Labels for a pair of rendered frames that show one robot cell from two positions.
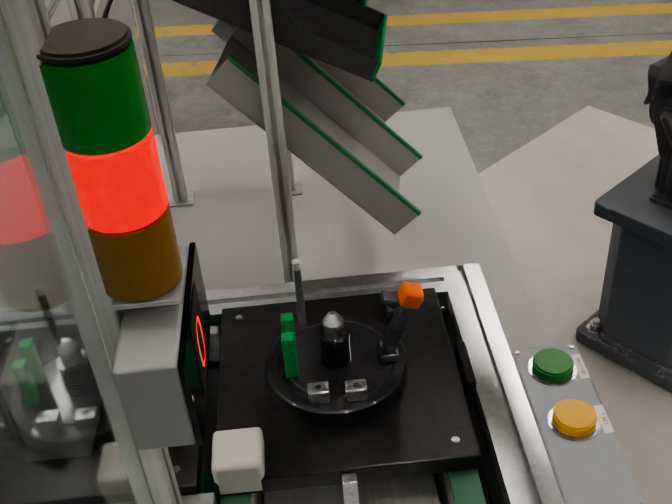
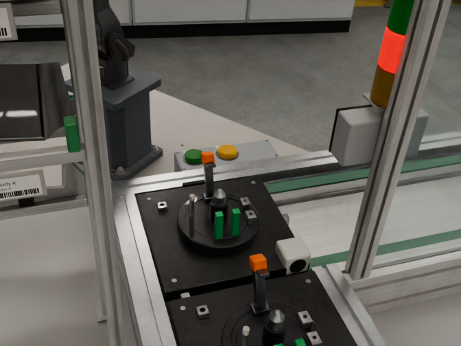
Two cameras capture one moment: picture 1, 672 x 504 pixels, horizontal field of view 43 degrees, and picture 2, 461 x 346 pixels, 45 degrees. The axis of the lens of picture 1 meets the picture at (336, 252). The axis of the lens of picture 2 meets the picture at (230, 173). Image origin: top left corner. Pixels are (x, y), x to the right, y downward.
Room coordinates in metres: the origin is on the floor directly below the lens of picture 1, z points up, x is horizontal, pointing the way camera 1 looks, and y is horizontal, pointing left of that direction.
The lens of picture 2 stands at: (0.81, 0.68, 1.62)
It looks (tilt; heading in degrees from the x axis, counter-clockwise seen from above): 37 degrees down; 252
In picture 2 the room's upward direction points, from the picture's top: 4 degrees clockwise
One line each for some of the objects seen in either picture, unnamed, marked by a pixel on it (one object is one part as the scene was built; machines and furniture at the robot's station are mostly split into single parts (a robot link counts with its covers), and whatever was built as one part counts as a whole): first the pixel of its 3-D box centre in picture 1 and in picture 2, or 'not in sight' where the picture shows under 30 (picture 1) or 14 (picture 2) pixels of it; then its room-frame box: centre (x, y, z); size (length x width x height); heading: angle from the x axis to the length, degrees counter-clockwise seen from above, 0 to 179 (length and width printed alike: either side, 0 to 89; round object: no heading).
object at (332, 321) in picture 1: (333, 323); (219, 195); (0.60, 0.01, 1.04); 0.02 x 0.02 x 0.03
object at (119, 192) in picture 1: (115, 172); (401, 47); (0.41, 0.12, 1.33); 0.05 x 0.05 x 0.05
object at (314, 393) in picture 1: (318, 392); (250, 217); (0.55, 0.03, 1.00); 0.02 x 0.01 x 0.02; 92
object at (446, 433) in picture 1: (338, 380); (217, 230); (0.60, 0.01, 0.96); 0.24 x 0.24 x 0.02; 2
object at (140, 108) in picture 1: (94, 91); (411, 9); (0.41, 0.12, 1.38); 0.05 x 0.05 x 0.05
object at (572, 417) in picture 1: (573, 420); (227, 153); (0.53, -0.21, 0.96); 0.04 x 0.04 x 0.02
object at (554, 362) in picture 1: (552, 367); (194, 158); (0.60, -0.21, 0.96); 0.04 x 0.04 x 0.02
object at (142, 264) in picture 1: (134, 244); (392, 83); (0.41, 0.12, 1.28); 0.05 x 0.05 x 0.05
